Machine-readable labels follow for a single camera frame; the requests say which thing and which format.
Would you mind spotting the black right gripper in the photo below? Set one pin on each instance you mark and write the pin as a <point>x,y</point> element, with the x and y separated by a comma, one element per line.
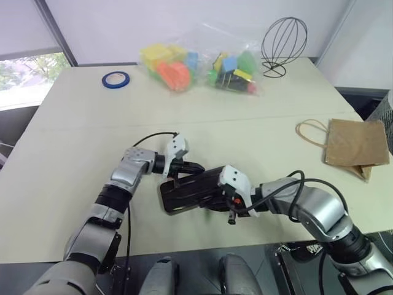
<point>233,199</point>

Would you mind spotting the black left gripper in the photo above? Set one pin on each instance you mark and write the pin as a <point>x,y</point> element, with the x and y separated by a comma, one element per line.
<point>177,168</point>

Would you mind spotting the black pouch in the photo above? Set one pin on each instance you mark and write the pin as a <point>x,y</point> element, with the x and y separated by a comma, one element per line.
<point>190,190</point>

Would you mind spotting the brown paper bag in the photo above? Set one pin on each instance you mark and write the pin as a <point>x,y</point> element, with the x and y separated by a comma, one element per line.
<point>356,141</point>

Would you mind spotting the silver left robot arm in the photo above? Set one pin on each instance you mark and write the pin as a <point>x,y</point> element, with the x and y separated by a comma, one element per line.
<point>132,166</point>

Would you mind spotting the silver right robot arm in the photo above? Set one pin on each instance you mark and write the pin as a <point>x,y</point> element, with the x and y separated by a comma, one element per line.
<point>325,209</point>

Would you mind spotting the grey rounded robot leg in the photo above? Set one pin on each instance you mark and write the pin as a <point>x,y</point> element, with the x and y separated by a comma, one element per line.
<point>159,276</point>
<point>238,275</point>

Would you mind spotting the small round green block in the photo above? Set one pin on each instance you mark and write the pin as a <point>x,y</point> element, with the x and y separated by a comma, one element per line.
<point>212,77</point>

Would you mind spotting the orange foam block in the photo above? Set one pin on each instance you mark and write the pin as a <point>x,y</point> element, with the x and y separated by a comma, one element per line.
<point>174,75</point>

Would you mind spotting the pink block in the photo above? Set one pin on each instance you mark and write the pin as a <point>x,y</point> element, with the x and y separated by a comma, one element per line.
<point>252,88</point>

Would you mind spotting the clear bag with orange block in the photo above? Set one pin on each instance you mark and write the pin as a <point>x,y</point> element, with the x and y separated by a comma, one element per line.
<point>169,69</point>

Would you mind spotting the flat yellow block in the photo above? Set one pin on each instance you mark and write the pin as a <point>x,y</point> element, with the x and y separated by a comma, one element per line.
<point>242,75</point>

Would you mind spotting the blue foam block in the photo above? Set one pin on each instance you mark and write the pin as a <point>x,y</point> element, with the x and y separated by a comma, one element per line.
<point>192,60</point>

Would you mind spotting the blue cube block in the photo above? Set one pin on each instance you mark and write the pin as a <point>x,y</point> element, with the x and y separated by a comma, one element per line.
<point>230,64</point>

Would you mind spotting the small yellow foam block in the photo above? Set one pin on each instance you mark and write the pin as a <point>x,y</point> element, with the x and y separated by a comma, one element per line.
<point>177,52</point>

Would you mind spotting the large green block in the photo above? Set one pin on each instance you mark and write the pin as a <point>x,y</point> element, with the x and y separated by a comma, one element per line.
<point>248,61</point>

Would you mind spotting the large yellow foam block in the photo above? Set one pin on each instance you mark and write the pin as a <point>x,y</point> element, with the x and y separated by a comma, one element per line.
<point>155,55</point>

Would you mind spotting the blue tape roll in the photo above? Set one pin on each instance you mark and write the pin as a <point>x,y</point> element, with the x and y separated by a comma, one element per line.
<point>106,83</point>

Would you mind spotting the black mesh waste bin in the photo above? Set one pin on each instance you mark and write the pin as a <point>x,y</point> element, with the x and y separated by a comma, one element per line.
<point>383,120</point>

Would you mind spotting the grey roller blind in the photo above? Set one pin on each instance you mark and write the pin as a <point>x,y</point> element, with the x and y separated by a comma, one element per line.
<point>24,24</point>

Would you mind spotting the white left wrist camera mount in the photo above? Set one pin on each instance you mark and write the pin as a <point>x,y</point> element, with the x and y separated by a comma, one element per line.
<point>178,146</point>

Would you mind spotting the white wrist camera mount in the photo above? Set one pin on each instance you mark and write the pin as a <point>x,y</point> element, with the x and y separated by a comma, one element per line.
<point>178,146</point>
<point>236,178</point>

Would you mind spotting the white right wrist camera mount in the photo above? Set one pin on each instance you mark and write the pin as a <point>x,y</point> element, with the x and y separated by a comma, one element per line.
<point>236,178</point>

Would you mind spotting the black metal frame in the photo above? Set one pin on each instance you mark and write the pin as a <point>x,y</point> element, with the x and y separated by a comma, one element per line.
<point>287,270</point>

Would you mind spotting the white partition post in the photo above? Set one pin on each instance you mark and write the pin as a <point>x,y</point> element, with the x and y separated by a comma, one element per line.
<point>334,33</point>

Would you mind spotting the dark window frame post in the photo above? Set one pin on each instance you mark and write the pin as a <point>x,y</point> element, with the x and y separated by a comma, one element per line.
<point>56,30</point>

